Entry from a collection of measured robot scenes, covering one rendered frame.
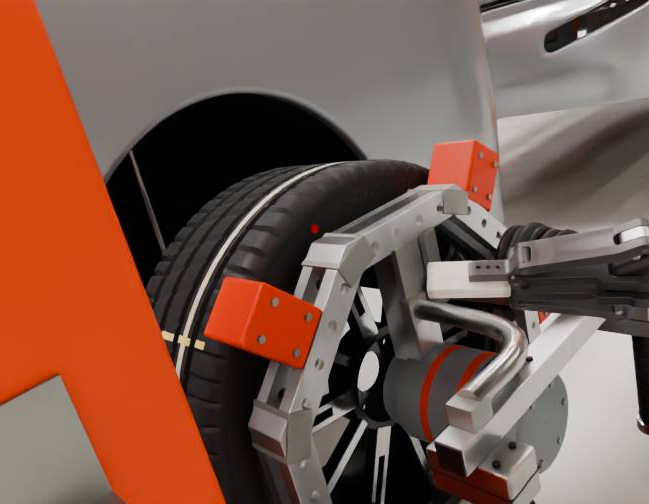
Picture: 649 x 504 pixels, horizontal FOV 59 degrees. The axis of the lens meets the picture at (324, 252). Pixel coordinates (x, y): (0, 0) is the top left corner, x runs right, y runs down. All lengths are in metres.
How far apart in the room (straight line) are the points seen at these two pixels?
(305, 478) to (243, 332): 0.19
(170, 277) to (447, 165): 0.42
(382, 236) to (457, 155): 0.22
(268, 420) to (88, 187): 0.37
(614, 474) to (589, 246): 1.54
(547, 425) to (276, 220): 0.41
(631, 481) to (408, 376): 1.26
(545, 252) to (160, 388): 0.31
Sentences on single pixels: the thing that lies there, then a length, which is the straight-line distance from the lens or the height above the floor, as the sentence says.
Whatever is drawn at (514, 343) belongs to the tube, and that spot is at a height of 1.01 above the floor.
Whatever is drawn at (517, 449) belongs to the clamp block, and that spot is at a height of 0.95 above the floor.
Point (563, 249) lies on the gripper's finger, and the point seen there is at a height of 1.14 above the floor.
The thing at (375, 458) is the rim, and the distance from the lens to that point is 0.93.
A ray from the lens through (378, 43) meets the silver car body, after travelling 1.35.
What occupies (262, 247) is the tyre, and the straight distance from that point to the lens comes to 0.69.
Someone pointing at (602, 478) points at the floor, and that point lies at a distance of 1.98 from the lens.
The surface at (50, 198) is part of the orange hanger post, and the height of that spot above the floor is 1.28.
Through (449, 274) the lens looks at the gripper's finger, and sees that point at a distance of 0.52.
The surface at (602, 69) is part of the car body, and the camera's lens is 3.24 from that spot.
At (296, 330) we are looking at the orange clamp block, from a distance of 0.62.
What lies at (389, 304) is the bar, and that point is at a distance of 0.78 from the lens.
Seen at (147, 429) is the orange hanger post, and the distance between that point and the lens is 0.42.
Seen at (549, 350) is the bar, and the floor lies 0.98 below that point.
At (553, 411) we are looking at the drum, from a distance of 0.79.
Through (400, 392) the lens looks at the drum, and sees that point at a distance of 0.80.
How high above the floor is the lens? 1.31
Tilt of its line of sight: 17 degrees down
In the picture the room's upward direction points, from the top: 15 degrees counter-clockwise
